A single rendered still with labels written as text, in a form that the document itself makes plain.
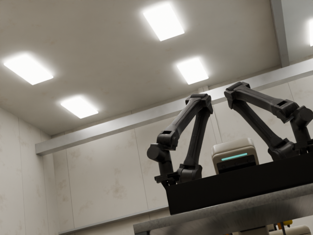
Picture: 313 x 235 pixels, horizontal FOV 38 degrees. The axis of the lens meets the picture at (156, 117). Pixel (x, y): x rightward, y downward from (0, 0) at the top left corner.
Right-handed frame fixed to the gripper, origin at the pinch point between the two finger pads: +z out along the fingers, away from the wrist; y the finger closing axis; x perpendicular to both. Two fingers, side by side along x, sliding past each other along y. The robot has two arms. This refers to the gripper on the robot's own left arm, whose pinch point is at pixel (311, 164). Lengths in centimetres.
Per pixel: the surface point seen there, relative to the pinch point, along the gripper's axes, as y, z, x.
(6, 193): -617, -331, 871
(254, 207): -26, 19, -41
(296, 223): 82, -128, 1071
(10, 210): -616, -288, 884
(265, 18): 130, -573, 788
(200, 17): -20, -572, 709
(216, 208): -37, 17, -42
